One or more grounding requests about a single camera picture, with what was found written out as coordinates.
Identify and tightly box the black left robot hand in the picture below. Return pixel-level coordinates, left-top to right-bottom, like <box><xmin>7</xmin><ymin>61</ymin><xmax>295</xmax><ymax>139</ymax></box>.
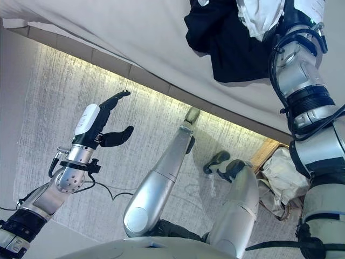
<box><xmin>71</xmin><ymin>90</ymin><xmax>135</xmax><ymax>148</ymax></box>

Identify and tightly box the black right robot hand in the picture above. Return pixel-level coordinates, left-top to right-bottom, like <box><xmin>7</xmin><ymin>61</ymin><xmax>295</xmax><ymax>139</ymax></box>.
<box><xmin>280</xmin><ymin>0</ymin><xmax>326</xmax><ymax>28</ymax></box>

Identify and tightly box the white shirt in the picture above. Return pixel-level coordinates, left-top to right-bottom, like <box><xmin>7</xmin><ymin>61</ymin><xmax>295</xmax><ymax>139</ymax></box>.
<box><xmin>236</xmin><ymin>0</ymin><xmax>286</xmax><ymax>43</ymax></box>

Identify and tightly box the black garment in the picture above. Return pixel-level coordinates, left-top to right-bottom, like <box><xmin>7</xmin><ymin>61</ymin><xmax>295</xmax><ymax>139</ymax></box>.
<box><xmin>184</xmin><ymin>0</ymin><xmax>284</xmax><ymax>84</ymax></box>

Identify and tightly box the bed with grey cover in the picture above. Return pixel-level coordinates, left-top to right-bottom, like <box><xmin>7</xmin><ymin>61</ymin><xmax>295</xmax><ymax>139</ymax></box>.
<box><xmin>0</xmin><ymin>0</ymin><xmax>345</xmax><ymax>141</ymax></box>

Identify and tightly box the tan upholstered bed base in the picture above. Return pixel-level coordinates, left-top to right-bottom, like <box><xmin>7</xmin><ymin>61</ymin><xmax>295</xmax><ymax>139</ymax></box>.
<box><xmin>2</xmin><ymin>18</ymin><xmax>293</xmax><ymax>145</ymax></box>

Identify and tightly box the grey streaked rug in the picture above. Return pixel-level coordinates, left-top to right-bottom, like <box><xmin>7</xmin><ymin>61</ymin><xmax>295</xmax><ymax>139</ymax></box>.
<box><xmin>13</xmin><ymin>45</ymin><xmax>305</xmax><ymax>259</ymax></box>

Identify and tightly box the silver left robot leg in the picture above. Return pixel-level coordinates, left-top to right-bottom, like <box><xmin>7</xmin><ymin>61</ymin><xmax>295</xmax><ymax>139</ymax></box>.
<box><xmin>123</xmin><ymin>125</ymin><xmax>196</xmax><ymax>240</ymax></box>

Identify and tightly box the silver robot leg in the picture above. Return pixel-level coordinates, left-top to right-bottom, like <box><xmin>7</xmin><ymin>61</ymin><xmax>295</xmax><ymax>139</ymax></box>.
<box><xmin>207</xmin><ymin>159</ymin><xmax>260</xmax><ymax>259</ymax></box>
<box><xmin>123</xmin><ymin>125</ymin><xmax>196</xmax><ymax>240</ymax></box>

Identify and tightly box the grey robot torso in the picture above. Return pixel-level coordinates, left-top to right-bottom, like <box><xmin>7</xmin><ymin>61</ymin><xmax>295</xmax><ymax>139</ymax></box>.
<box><xmin>53</xmin><ymin>236</ymin><xmax>213</xmax><ymax>259</ymax></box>

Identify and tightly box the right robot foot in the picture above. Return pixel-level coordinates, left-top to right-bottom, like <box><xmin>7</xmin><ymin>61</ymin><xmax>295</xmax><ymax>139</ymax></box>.
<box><xmin>202</xmin><ymin>151</ymin><xmax>231</xmax><ymax>176</ymax></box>

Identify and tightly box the pale grey crumpled garment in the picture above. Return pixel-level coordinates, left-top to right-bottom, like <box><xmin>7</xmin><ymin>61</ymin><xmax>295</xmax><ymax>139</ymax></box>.
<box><xmin>257</xmin><ymin>147</ymin><xmax>311</xmax><ymax>219</ymax></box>

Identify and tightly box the silver right robot leg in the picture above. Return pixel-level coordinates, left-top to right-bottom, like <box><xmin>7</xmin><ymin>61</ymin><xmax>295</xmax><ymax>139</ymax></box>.
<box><xmin>207</xmin><ymin>159</ymin><xmax>260</xmax><ymax>259</ymax></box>

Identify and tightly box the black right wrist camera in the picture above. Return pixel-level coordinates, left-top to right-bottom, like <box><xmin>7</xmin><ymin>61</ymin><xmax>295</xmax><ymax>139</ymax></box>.
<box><xmin>314</xmin><ymin>32</ymin><xmax>329</xmax><ymax>54</ymax></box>

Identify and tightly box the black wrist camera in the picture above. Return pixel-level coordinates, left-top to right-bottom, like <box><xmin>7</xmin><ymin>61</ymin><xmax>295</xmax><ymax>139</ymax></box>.
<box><xmin>314</xmin><ymin>32</ymin><xmax>329</xmax><ymax>54</ymax></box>
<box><xmin>87</xmin><ymin>159</ymin><xmax>102</xmax><ymax>175</ymax></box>

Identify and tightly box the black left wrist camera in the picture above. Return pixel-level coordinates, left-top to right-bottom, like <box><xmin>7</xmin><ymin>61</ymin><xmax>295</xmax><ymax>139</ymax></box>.
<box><xmin>87</xmin><ymin>159</ymin><xmax>102</xmax><ymax>175</ymax></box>

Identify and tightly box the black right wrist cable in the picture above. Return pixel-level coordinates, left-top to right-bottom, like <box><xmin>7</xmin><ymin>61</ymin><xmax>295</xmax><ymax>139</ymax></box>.
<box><xmin>269</xmin><ymin>40</ymin><xmax>345</xmax><ymax>141</ymax></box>

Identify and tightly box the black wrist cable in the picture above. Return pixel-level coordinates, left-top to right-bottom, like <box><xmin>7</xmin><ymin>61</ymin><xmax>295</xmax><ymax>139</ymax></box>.
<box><xmin>0</xmin><ymin>172</ymin><xmax>135</xmax><ymax>211</ymax></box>
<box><xmin>269</xmin><ymin>40</ymin><xmax>345</xmax><ymax>141</ymax></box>

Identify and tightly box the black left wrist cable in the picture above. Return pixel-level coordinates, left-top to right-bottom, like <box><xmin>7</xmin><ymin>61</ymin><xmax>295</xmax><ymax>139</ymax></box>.
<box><xmin>0</xmin><ymin>172</ymin><xmax>135</xmax><ymax>211</ymax></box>

